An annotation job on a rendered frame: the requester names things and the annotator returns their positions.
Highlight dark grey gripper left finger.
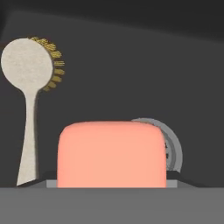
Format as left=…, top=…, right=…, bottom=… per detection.
left=32, top=171, right=59, bottom=189

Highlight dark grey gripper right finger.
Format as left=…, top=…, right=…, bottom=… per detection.
left=165, top=171, right=196, bottom=189

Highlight dark grey sink basin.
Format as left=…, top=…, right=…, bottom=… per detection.
left=0, top=0, right=224, bottom=189

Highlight white dish brush yellow bristles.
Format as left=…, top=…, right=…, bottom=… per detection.
left=0, top=36, right=66, bottom=187

